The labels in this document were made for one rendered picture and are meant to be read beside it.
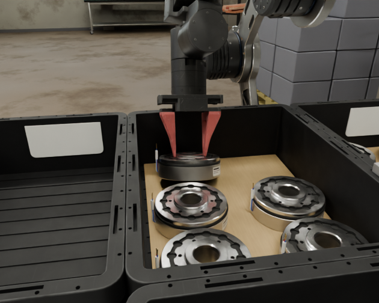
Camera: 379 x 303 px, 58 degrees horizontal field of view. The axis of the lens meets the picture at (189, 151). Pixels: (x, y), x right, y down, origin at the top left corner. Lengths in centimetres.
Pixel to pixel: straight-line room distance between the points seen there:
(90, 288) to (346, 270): 20
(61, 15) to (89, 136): 1001
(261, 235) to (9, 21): 1051
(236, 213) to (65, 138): 32
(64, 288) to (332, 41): 304
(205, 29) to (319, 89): 279
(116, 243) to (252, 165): 39
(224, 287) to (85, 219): 30
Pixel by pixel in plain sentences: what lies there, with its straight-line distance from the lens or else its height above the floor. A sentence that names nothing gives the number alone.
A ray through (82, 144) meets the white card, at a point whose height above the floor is 88.
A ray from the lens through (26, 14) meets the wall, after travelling 1071.
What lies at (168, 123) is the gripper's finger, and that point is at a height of 94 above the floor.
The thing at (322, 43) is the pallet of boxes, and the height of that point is 70.
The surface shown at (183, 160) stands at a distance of 52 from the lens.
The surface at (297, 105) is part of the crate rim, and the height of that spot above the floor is 93.
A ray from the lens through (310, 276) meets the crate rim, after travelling 30.
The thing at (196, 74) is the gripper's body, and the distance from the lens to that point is 54.
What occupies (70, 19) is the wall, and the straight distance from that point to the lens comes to 1059.
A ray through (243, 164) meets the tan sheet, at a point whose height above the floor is 83.
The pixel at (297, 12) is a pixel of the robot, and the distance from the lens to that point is 95.
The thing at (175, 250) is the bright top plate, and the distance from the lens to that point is 40.
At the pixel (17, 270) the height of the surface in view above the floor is 83.
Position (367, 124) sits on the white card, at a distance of 77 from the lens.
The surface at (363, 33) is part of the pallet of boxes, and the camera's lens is 334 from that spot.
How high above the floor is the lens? 113
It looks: 26 degrees down
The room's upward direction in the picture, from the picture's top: straight up
